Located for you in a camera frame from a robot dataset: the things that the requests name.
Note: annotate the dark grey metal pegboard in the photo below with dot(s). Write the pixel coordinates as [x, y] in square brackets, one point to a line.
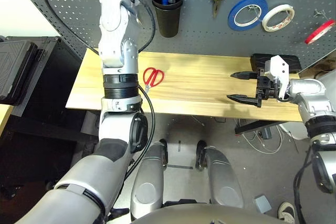
[210, 45]

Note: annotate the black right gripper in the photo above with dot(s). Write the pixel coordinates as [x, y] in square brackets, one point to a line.
[266, 89]

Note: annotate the silver single peg hook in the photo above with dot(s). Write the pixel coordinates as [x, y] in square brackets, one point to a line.
[320, 14]

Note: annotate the white black sneaker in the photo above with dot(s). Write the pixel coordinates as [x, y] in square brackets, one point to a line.
[286, 211]

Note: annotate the light wooden side table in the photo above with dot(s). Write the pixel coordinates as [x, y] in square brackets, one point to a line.
[4, 116]

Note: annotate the grey foot pedal box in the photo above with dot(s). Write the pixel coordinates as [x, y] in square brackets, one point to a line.
[262, 204]

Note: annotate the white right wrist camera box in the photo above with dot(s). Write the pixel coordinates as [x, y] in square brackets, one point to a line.
[278, 69]

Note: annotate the grey robot torso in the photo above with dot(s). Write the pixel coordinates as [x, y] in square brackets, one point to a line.
[197, 216]

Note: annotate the black flat tool case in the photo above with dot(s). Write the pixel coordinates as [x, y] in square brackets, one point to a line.
[294, 62]

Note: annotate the black plastic cup holder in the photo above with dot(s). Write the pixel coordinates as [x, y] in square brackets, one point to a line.
[168, 22]

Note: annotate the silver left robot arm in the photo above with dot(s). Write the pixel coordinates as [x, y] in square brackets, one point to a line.
[115, 37]

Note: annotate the silver robot left leg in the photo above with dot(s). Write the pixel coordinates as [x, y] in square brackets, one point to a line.
[147, 182]

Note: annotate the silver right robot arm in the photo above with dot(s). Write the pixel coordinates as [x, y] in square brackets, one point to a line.
[312, 95]

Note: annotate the black ribbed plastic case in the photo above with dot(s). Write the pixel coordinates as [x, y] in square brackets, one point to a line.
[15, 72]

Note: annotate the white tape roll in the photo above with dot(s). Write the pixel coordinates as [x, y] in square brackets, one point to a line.
[265, 22]

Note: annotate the black metal table leg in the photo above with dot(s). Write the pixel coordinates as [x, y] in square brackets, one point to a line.
[252, 127]

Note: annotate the silver robot leg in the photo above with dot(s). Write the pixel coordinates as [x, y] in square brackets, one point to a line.
[147, 182]
[220, 176]

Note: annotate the large black flight case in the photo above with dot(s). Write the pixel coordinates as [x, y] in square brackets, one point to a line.
[60, 72]

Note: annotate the dark power adapter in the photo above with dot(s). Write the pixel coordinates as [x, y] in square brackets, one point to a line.
[265, 132]

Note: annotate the blue tape roll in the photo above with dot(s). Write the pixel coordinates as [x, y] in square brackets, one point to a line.
[231, 16]

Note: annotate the silver robot right leg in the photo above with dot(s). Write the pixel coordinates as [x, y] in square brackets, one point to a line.
[220, 176]

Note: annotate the red tape roll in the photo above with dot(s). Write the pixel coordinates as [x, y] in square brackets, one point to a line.
[320, 32]

